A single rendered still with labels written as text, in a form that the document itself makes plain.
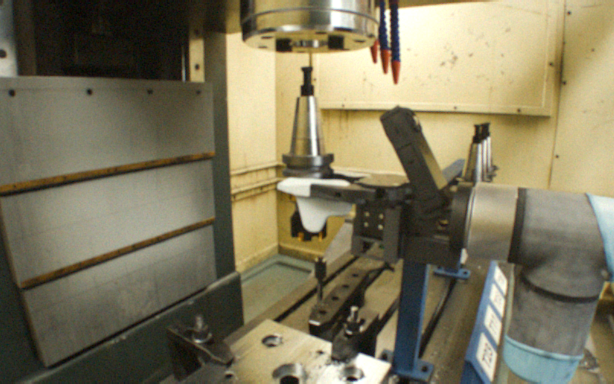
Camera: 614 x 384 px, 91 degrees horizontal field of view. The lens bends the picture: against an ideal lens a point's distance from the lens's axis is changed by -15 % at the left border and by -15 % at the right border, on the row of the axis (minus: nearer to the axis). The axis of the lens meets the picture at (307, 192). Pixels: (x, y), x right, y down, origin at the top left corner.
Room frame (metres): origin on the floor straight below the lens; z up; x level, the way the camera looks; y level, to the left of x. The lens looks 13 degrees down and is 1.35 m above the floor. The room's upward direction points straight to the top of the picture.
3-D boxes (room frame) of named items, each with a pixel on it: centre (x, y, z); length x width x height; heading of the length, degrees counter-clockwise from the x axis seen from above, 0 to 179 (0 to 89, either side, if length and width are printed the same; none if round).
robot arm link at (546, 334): (0.29, -0.25, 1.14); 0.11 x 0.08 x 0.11; 148
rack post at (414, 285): (0.51, -0.18, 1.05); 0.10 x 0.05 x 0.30; 57
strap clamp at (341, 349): (0.48, -0.08, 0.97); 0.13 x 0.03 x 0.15; 147
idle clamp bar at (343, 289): (0.68, -0.07, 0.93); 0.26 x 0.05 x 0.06; 152
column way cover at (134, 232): (0.66, 0.37, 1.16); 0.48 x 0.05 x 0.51; 147
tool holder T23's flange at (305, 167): (0.42, 0.00, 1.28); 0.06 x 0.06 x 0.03
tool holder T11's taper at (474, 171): (0.62, -0.31, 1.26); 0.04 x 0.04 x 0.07
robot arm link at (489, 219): (0.32, -0.18, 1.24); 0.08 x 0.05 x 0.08; 149
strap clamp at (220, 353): (0.45, 0.17, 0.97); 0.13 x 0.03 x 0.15; 57
